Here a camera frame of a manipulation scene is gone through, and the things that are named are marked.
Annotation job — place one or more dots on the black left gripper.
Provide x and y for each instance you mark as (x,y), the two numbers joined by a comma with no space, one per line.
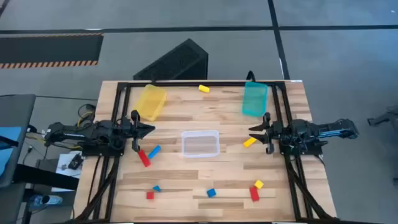
(134,130)

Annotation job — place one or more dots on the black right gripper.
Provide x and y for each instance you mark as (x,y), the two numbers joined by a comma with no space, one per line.
(270,133)

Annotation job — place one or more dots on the yellow rectangular block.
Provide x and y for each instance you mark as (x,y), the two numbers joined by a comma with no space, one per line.
(250,142)
(204,88)

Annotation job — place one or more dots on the long blue block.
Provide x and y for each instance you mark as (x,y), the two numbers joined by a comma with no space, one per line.
(154,152)

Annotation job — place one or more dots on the long red block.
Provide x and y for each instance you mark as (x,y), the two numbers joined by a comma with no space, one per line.
(254,193)
(144,158)

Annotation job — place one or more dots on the small yellow cube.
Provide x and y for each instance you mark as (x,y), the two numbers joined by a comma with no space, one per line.
(259,184)

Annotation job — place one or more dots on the small blue wedge block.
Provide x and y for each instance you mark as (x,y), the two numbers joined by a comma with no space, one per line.
(156,188)

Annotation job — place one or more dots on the small red cube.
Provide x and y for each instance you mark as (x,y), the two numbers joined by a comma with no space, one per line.
(150,195)

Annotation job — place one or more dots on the blue cube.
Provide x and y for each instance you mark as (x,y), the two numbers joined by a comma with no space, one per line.
(211,193)

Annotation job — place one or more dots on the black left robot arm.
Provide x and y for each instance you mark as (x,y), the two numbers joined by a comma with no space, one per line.
(93,132)

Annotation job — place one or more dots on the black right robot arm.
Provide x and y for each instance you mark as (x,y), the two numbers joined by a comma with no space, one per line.
(326,129)

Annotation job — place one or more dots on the yellow translucent plastic bin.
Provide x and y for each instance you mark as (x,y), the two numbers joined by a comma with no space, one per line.
(150,102)

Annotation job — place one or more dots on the teal translucent plastic bin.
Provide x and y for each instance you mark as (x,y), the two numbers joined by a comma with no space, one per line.
(255,99)

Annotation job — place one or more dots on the clear plastic bin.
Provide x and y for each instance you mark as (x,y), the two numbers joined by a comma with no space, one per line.
(200,143)

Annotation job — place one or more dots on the black perforated computer case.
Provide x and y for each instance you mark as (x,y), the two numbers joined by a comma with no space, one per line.
(177,63)

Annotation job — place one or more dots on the small black device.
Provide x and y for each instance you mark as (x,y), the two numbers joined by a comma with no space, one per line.
(75,161)

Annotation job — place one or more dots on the white paper sheet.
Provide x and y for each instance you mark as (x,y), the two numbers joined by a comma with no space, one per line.
(63,161)

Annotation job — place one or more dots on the plastic water bottle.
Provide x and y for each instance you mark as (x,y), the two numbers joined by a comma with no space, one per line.
(46,200)

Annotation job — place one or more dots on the black hazard striped floor mat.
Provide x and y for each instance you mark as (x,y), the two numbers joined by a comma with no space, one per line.
(49,49)

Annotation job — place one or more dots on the gray stand base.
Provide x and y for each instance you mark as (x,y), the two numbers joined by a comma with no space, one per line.
(384,118)

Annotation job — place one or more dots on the black aluminium table frame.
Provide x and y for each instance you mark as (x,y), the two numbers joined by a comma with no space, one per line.
(199,84)

